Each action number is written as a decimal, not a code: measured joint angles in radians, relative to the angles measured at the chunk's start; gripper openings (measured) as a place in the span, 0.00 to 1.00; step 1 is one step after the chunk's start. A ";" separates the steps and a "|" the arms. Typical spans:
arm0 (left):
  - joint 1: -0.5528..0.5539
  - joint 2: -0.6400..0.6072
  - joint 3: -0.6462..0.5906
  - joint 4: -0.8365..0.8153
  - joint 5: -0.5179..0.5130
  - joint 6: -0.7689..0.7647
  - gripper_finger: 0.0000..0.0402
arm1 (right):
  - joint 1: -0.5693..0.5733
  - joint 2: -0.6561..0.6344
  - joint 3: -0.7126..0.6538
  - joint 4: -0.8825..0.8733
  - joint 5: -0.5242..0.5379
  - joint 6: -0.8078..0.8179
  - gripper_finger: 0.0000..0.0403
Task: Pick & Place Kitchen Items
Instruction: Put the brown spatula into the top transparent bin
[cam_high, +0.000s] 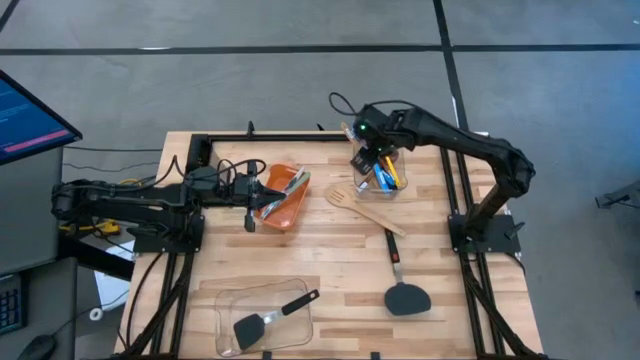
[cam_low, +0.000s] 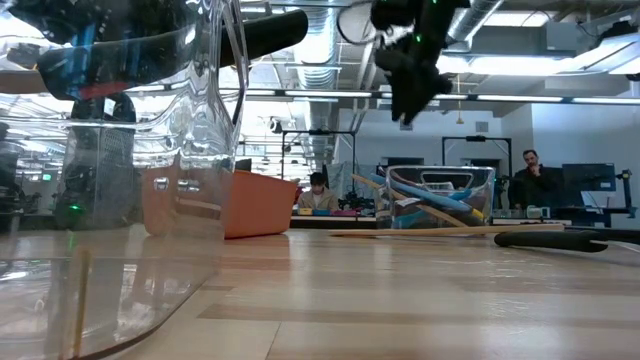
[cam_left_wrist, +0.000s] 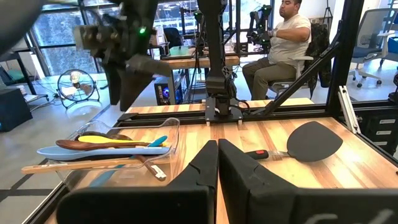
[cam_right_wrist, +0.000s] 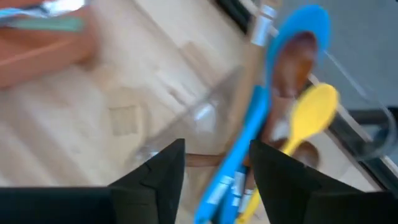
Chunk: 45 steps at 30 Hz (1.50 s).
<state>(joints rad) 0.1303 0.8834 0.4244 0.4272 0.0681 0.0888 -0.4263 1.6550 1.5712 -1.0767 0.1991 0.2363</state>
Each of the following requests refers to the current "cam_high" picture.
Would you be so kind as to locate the black keyboard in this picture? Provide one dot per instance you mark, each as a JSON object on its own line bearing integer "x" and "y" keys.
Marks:
{"x": 12, "y": 305}

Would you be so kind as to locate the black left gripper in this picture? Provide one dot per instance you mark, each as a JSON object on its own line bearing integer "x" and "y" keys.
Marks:
{"x": 247, "y": 192}

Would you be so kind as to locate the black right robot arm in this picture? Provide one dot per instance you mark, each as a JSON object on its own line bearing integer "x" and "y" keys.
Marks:
{"x": 465, "y": 140}

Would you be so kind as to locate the black desk brace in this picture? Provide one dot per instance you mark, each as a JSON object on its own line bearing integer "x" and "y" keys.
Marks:
{"x": 95, "y": 257}

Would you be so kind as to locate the black floor stand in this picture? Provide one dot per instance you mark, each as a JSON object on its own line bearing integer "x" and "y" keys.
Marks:
{"x": 617, "y": 199}

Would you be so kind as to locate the black computer mouse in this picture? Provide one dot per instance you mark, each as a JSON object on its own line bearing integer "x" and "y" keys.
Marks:
{"x": 37, "y": 347}

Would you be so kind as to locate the black aluminium table frame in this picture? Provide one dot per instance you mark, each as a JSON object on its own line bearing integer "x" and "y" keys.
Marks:
{"x": 300, "y": 137}

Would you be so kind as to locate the brown wooden spoon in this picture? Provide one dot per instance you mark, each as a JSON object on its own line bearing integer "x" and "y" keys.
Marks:
{"x": 364, "y": 186}

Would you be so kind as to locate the white tape roll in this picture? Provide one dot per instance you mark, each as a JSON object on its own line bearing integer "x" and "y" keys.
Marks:
{"x": 91, "y": 314}

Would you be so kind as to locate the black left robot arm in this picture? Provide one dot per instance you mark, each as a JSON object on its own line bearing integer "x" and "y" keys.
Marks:
{"x": 125, "y": 200}

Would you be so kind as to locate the computer monitor blue screen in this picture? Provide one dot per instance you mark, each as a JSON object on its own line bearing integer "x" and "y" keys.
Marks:
{"x": 30, "y": 125}

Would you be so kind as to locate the orange plastic bin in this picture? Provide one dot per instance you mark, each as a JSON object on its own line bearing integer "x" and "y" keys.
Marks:
{"x": 287, "y": 215}

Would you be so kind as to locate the yellow plastic spoon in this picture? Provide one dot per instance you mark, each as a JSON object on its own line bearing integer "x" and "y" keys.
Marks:
{"x": 392, "y": 171}

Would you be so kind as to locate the round black spatula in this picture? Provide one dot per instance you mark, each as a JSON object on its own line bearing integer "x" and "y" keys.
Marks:
{"x": 407, "y": 300}

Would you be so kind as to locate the rectangular black spatula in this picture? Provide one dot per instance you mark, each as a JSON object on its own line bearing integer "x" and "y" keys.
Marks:
{"x": 248, "y": 330}

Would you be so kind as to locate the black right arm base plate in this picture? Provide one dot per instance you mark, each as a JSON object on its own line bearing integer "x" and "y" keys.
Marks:
{"x": 495, "y": 245}

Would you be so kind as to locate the white paper sheet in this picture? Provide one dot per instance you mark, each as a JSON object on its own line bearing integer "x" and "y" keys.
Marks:
{"x": 112, "y": 290}

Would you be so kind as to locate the small clear plastic bin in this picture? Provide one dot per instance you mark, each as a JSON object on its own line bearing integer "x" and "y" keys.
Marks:
{"x": 402, "y": 192}

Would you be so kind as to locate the large clear plastic bin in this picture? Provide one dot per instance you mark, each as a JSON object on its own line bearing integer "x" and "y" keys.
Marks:
{"x": 225, "y": 310}

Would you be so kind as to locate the large blue silicone spoon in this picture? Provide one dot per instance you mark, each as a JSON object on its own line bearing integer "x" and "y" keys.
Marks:
{"x": 380, "y": 180}

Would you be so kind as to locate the light wooden slotted spatula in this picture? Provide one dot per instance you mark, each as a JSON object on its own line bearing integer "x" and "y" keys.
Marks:
{"x": 337, "y": 196}

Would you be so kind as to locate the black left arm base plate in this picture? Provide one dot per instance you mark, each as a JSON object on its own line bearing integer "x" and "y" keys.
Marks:
{"x": 170, "y": 245}

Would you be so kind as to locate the grey desk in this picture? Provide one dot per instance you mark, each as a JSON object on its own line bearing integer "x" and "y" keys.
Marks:
{"x": 30, "y": 210}

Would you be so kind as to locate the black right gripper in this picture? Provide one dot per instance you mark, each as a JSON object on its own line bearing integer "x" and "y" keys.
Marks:
{"x": 375, "y": 130}

